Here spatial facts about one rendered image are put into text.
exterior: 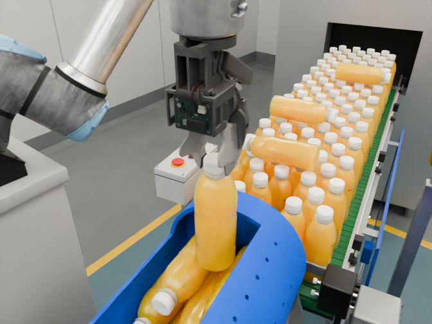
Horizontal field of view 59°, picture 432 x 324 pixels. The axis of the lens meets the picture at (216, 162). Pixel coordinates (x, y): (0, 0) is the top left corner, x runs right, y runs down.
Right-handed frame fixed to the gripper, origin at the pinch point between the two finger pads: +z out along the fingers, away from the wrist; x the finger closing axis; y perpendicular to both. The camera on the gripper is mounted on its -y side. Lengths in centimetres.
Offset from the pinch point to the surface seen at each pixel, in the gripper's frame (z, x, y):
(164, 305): 23.5, -4.0, 11.3
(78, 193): 137, -171, -110
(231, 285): 14.6, 7.3, 9.3
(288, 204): 25.2, 5.8, -26.6
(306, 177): 25.1, 6.3, -39.7
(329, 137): 26, 7, -65
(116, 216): 137, -129, -101
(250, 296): 16.6, 10.1, 8.2
